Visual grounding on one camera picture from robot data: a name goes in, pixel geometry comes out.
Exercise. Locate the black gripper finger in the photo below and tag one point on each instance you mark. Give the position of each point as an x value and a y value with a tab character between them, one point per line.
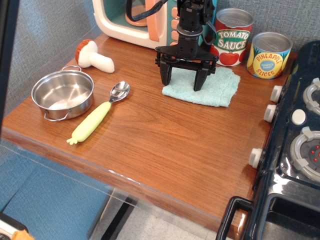
200	78
165	73

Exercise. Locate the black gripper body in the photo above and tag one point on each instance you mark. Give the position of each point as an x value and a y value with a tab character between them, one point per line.
187	54

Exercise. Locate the light blue towel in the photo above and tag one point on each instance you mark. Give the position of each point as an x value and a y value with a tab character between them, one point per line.
217	90

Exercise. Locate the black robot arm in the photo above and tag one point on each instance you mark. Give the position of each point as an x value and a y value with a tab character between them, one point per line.
194	14

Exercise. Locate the teal toy microwave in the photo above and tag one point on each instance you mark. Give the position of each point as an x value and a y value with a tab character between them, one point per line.
147	23

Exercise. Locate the tomato sauce can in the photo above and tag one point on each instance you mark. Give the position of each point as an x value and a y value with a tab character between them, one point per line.
233	27

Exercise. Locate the pineapple slices can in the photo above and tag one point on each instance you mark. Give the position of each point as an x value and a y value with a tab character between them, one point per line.
268	56

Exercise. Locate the grey stove knob top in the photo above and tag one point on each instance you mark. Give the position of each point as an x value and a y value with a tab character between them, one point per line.
276	93

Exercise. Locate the grey stove knob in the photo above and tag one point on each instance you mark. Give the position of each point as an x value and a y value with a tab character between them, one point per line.
276	93
269	113
254	157

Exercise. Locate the grey stove knob middle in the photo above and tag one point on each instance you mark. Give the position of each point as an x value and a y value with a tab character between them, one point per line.
269	113

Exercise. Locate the plush mushroom toy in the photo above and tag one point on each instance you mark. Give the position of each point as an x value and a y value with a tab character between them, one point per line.
86	55

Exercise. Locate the grey stove knob bottom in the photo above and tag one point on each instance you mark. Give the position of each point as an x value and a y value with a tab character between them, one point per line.
254	157

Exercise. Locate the small steel pot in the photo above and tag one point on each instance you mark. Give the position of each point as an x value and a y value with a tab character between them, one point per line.
64	94

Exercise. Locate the black toy stove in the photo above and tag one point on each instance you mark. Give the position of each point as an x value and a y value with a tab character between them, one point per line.
286	200

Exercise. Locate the orange object at corner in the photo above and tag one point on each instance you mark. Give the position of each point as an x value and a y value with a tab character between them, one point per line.
22	235

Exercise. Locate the spoon with green handle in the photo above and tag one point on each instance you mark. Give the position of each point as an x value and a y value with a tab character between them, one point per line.
92	121

